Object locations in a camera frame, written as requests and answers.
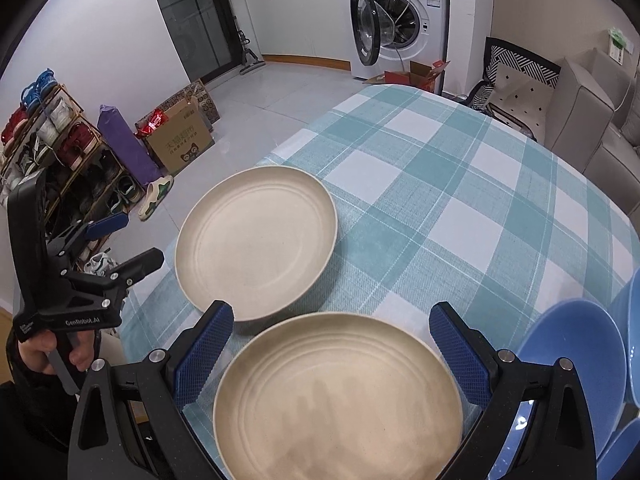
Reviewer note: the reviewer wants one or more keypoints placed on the grey sofa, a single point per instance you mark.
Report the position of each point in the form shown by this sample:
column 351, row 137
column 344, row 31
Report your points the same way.
column 580, row 105

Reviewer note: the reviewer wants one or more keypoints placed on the white kitchen counter cabinet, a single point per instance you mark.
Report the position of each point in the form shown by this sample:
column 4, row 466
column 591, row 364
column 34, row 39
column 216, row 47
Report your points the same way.
column 300, row 20

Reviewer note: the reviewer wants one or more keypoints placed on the group of assorted shoes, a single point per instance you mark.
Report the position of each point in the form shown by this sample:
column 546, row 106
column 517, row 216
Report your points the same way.
column 75, row 142

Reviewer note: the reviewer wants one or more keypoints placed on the cream green slipper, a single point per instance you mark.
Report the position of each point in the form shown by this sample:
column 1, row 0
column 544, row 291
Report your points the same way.
column 155, row 195

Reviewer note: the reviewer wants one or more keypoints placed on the black white patterned folding mat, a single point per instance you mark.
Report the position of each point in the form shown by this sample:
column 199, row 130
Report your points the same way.
column 520, row 67

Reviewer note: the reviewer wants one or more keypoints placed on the red cardboard box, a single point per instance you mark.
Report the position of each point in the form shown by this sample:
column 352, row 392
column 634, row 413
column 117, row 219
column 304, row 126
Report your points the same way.
column 420, row 77

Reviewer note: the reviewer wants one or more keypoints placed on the purple bag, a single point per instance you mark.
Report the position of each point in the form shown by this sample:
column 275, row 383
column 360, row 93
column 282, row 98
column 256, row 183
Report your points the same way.
column 122, row 145

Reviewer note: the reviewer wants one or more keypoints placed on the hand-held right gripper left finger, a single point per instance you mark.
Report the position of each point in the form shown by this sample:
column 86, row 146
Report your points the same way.
column 202, row 355

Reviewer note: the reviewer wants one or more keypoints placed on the blue bowl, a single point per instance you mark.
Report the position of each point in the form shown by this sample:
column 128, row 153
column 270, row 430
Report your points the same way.
column 631, row 330
column 620, row 452
column 570, row 360

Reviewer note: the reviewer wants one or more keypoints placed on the teal checked tablecloth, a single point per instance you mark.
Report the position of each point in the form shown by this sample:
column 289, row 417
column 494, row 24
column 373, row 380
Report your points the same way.
column 450, row 185

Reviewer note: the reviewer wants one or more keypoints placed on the cream plate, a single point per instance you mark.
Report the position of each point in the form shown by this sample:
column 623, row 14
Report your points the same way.
column 340, row 400
column 255, row 245

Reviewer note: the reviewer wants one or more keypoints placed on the white green wall device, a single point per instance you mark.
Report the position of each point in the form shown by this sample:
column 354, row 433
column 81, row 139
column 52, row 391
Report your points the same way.
column 619, row 50

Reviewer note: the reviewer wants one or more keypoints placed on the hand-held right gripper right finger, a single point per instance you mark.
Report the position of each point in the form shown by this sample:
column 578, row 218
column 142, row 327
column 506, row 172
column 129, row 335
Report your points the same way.
column 457, row 355

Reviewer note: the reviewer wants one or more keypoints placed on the wooden shoe rack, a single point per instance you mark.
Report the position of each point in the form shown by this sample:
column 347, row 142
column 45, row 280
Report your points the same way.
column 92, row 130

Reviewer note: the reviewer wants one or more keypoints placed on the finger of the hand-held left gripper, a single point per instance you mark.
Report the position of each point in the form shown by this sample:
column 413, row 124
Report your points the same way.
column 107, row 225
column 145, row 262

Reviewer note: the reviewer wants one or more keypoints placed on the red snack packet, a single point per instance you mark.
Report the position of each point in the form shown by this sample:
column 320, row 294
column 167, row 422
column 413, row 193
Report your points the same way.
column 152, row 122

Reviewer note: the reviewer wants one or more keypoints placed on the brown patterned cardboard box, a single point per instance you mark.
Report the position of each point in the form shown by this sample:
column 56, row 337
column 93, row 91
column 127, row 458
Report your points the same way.
column 200, row 97

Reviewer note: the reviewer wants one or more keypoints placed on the person's left hand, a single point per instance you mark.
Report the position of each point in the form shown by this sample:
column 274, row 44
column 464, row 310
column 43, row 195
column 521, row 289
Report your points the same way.
column 35, row 352

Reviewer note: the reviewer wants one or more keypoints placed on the white washing machine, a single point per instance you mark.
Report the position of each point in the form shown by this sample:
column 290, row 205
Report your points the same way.
column 432, row 50

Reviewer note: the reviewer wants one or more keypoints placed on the stick vacuum cleaner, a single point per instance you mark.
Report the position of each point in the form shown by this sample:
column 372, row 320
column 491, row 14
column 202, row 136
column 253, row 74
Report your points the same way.
column 247, row 66

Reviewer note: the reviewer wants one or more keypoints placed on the black framed glass door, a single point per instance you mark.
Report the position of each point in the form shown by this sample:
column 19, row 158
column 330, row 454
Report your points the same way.
column 190, row 15

